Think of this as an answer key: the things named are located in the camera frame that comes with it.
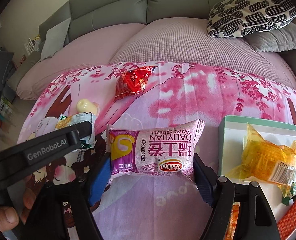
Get person left hand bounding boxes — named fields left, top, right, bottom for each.
left=0, top=187, right=37, bottom=233

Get grey pillow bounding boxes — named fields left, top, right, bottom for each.
left=244, top=23, right=296, bottom=53

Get yellow transparent cake packet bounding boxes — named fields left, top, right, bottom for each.
left=228, top=124, right=296, bottom=189

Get small green white snack packet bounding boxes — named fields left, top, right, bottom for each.
left=55, top=112, right=96, bottom=149

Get black white patterned pillow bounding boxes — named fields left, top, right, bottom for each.
left=207, top=0, right=296, bottom=38

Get grey green sofa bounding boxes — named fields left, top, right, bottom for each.
left=1, top=0, right=296, bottom=94

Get orange yellow snack packet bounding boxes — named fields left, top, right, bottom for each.
left=224, top=202, right=240, bottom=240

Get yellow jelly cup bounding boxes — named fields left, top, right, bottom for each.
left=76, top=99, right=99, bottom=116

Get pink sofa seat cover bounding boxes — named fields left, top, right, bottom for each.
left=15, top=17, right=296, bottom=100

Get white items on shelf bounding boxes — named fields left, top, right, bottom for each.
left=19, top=34, right=41, bottom=65

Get red triangular snack packet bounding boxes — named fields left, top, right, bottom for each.
left=114, top=66, right=156, bottom=101

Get pink cartoon tablecloth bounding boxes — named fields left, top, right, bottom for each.
left=19, top=62, right=296, bottom=239

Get teal white cardboard tray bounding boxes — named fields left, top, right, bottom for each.
left=217, top=115, right=296, bottom=240

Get red gold cake packet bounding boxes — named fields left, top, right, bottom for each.
left=277, top=200, right=296, bottom=240

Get pink swiss roll packet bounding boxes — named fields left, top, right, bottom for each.
left=106, top=119, right=205, bottom=181

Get light grey small cushion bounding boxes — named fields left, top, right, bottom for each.
left=40, top=18, right=71, bottom=61

